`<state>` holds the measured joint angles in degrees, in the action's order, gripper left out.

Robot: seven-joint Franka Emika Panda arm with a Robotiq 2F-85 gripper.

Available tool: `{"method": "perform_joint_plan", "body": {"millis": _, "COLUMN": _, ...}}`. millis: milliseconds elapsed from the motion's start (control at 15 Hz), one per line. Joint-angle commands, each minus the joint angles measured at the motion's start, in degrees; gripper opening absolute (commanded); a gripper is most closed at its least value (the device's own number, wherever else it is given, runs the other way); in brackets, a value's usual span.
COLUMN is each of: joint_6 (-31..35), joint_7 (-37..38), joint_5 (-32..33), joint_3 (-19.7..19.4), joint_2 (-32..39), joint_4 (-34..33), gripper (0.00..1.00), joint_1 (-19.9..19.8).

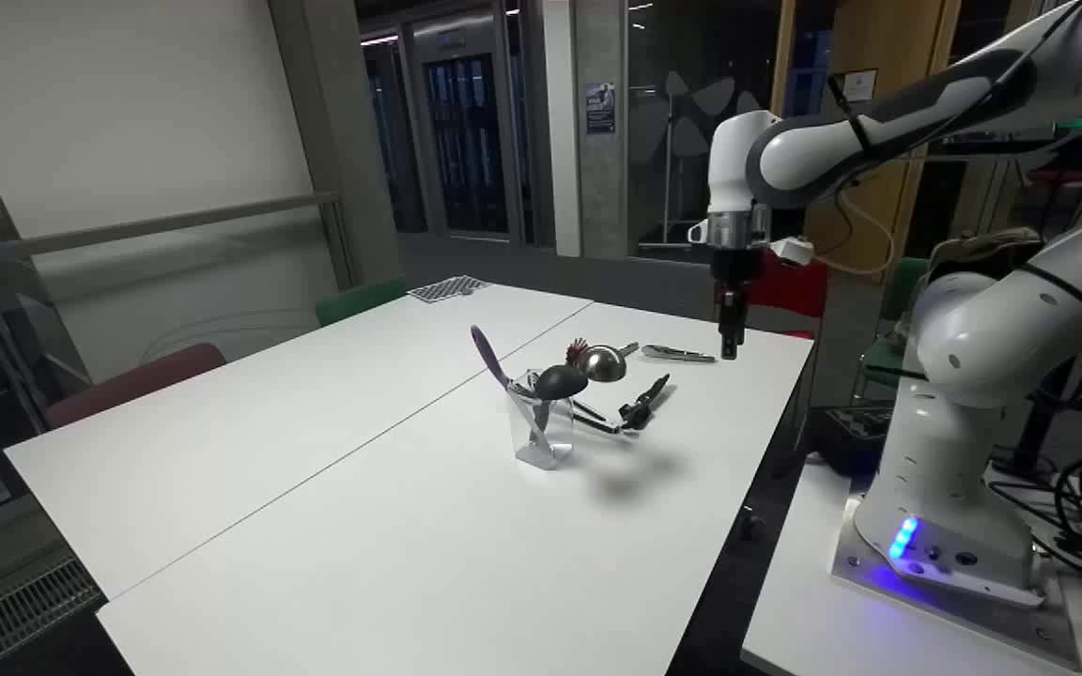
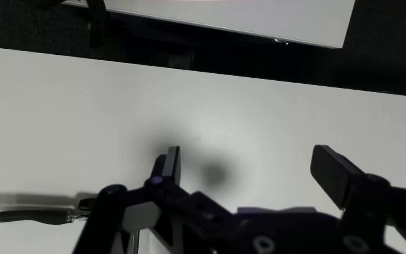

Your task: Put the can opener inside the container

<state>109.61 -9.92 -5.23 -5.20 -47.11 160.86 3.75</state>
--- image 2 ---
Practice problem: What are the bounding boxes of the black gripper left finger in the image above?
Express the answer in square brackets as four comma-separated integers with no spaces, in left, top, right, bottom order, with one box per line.
[146,147,180,185]

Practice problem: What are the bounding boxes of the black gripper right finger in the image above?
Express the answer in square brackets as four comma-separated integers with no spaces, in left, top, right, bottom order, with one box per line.
[310,145,390,209]

